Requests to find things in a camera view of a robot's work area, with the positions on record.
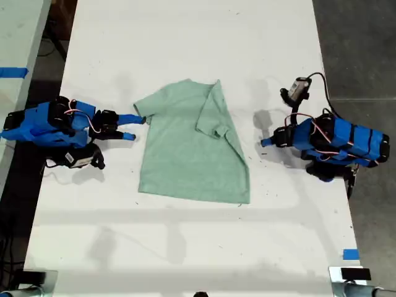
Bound pale green T-shirt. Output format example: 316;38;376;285
132;78;251;205

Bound long blue tape strip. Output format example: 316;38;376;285
0;66;30;79

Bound white side table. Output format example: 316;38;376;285
0;0;53;194

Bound short blue tape piece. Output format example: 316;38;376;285
342;248;361;261

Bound metal clamp plate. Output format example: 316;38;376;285
328;265;368;297
17;269;59;292

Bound small black box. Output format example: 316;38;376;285
340;267;372;281
22;271;47;286

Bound grey metal pipe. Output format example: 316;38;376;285
0;285;48;297
342;283;396;297

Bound camera black stalk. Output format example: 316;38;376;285
88;143;106;171
283;97;311;127

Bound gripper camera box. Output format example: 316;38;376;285
280;77;313;103
62;150;94;170

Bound camera black cable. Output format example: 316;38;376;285
308;72;337;120
41;157;66;178

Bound black hanging arm cable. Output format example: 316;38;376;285
345;168;356;199

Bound black floor cable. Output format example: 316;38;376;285
37;37;68;62

